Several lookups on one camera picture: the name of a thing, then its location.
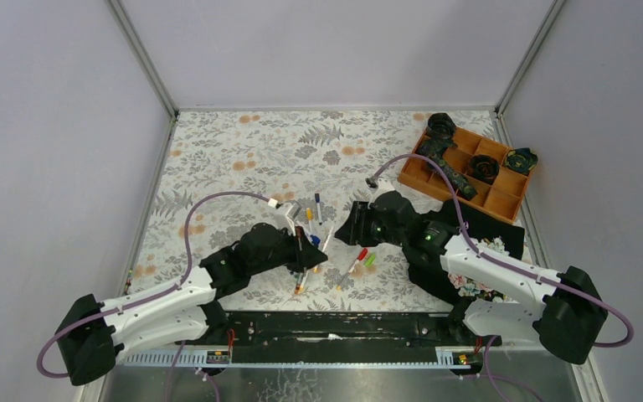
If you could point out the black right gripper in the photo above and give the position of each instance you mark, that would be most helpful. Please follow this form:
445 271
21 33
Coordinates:
358 223

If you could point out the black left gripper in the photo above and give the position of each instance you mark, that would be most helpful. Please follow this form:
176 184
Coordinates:
301 248

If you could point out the green pen cap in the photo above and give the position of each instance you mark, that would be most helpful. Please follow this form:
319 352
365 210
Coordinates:
369 260

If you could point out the white pen blue end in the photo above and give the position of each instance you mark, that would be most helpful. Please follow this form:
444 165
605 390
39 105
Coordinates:
325 245

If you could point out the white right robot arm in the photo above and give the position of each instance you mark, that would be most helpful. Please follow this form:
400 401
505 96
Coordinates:
549 307

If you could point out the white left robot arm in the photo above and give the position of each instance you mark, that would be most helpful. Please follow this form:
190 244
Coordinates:
96 335

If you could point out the clear pen orange end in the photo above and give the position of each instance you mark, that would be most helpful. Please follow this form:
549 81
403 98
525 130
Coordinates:
300 282

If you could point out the black floral cloth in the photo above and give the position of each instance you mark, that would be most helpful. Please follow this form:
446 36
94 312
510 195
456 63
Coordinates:
492 233

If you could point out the dark patterned fabric roll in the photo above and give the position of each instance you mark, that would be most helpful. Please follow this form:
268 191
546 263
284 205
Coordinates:
434 149

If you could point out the floral patterned table mat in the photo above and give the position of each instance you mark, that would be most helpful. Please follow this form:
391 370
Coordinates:
220 165

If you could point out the wooden compartment tray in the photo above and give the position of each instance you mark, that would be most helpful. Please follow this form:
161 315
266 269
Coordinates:
501 200

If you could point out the dark rolled fabric flower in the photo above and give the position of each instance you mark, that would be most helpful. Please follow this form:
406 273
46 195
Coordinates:
440 125

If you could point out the dark rolled flower in tray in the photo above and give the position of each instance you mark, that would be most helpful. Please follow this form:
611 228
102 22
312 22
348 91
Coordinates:
483 168

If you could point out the dark green rolled flower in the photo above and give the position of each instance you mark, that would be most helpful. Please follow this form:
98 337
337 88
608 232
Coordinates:
521 160

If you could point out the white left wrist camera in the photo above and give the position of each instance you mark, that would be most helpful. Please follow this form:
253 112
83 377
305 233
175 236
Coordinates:
285 213

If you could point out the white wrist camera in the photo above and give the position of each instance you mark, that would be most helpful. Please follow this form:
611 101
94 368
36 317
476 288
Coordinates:
285 213
378 186

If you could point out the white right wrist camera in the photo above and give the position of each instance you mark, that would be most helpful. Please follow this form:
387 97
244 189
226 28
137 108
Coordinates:
378 186

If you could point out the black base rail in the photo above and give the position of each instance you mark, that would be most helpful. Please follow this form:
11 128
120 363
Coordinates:
338 337

